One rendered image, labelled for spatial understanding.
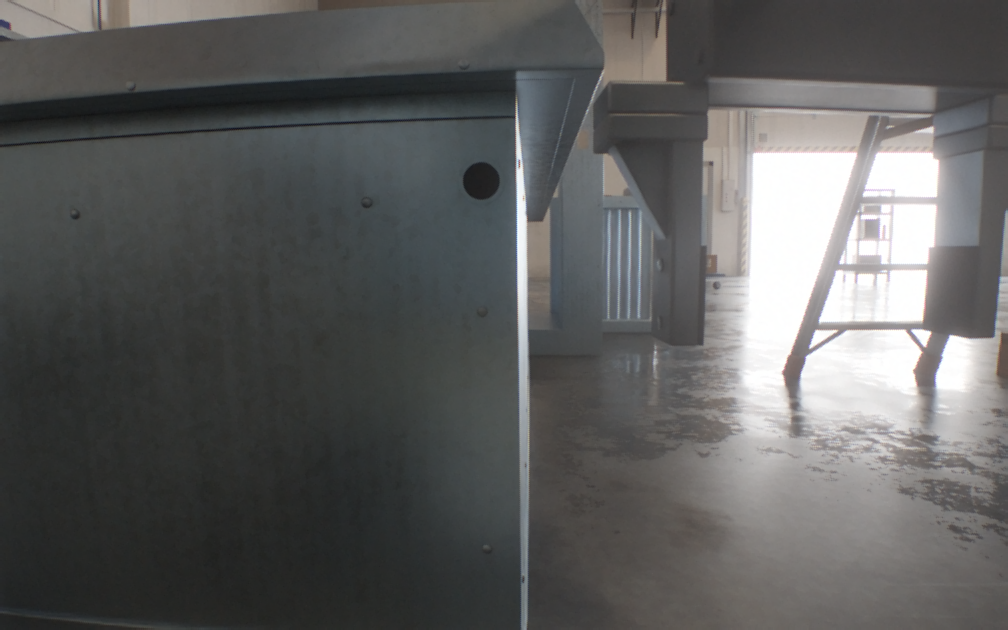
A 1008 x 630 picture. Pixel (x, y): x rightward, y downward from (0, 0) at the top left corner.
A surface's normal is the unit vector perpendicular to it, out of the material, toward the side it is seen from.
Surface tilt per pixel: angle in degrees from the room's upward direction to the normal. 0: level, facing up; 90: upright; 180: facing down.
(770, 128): 90
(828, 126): 90
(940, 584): 0
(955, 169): 90
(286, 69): 90
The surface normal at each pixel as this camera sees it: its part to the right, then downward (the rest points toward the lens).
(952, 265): -1.00, 0.02
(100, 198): -0.05, 0.12
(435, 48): -0.05, -0.27
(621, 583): -0.01, -0.99
